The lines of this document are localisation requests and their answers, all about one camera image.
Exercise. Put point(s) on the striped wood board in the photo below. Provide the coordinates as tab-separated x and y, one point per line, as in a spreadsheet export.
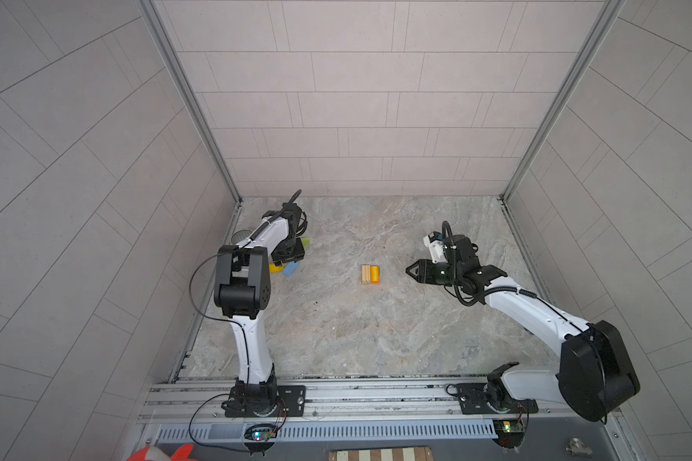
393	454

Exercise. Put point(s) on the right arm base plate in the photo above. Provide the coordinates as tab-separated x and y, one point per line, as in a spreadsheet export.
473	399

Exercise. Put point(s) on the green circuit board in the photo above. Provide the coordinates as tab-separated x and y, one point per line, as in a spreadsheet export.
510	433
260	434

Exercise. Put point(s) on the orange cylinder wood block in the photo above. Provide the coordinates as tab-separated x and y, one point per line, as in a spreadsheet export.
375	274

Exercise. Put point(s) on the grey ribbed ceramic mug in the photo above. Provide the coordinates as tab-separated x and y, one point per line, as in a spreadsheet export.
240	235

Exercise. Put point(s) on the right green circuit board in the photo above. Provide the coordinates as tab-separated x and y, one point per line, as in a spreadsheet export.
510	433

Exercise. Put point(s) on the small metal clamp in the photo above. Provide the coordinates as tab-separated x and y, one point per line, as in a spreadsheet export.
577	448

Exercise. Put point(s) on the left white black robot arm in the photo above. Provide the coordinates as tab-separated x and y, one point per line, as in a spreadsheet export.
243	291

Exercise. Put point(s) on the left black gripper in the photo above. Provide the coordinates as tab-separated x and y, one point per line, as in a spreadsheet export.
299	253

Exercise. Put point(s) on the red white object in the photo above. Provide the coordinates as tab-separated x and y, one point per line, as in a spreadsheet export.
156	454

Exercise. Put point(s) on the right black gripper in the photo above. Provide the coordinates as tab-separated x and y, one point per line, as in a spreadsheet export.
424	271

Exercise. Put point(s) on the grey slotted cable duct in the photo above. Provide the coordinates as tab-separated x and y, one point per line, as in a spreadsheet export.
318	431

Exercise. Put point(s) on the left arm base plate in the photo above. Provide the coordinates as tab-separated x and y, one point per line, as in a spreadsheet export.
288	400

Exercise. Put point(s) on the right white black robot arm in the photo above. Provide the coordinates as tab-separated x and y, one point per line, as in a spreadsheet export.
595	374

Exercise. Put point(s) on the left green circuit board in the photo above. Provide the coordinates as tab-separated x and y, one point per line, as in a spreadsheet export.
260	434

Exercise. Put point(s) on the blue wood block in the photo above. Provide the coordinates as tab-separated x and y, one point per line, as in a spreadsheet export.
290	268

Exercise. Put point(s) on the natural long wood block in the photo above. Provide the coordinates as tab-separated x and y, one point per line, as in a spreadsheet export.
366	274

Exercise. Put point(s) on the aluminium mounting rail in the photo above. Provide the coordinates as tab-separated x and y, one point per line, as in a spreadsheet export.
326	400

